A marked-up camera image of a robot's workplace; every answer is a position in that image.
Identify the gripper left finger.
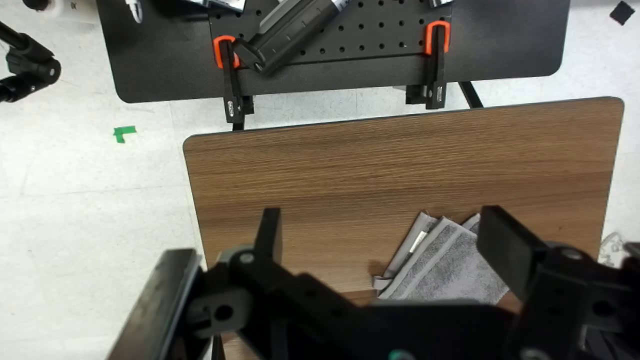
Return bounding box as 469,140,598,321
186,208,373,360

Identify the orange and black clamp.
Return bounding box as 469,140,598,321
405,20,452,110
212,35,256,124

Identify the grey folded towel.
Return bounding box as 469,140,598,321
371,211,511,306

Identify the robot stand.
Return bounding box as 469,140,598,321
96,0,571,132

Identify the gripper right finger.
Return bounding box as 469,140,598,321
476,205,640,360

